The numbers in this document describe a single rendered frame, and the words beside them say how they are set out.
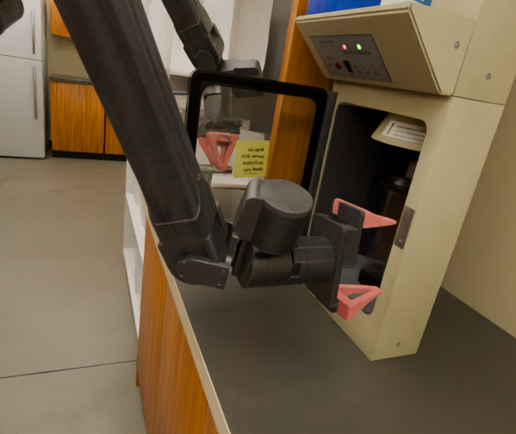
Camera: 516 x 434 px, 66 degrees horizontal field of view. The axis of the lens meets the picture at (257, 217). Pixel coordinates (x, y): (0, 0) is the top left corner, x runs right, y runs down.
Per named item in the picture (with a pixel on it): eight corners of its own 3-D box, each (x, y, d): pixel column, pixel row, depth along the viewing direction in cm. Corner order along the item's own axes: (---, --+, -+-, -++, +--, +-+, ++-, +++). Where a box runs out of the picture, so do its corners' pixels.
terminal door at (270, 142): (294, 259, 96) (329, 89, 83) (171, 273, 81) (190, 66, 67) (292, 257, 97) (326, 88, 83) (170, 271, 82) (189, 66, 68)
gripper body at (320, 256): (357, 227, 45) (300, 227, 43) (342, 307, 48) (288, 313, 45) (326, 212, 51) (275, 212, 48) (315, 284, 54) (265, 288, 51)
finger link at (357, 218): (415, 211, 48) (351, 211, 44) (403, 266, 50) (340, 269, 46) (379, 198, 54) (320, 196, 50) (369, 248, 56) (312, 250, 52)
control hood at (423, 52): (333, 79, 84) (345, 27, 81) (454, 96, 56) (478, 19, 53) (285, 71, 79) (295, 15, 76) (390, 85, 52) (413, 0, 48)
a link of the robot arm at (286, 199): (189, 228, 50) (174, 278, 43) (206, 150, 43) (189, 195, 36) (282, 251, 51) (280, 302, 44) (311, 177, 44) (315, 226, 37)
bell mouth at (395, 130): (419, 139, 87) (426, 114, 85) (489, 160, 71) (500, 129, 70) (352, 133, 80) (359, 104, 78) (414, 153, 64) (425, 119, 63)
